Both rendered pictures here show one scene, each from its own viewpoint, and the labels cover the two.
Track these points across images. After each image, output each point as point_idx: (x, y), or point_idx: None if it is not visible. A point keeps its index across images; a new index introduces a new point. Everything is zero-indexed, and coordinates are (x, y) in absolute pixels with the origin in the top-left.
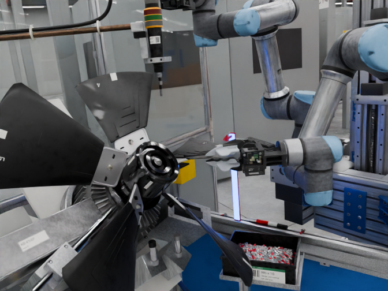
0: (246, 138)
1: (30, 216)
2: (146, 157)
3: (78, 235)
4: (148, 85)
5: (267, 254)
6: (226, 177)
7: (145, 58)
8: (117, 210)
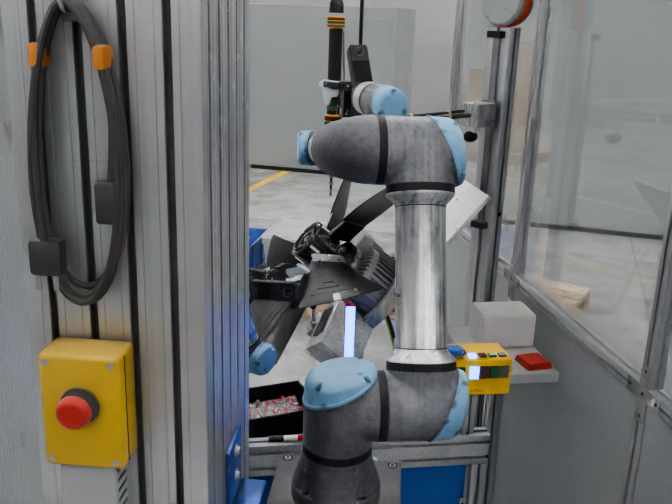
0: (293, 281)
1: (499, 314)
2: (309, 230)
3: None
4: (376, 193)
5: (266, 413)
6: None
7: None
8: None
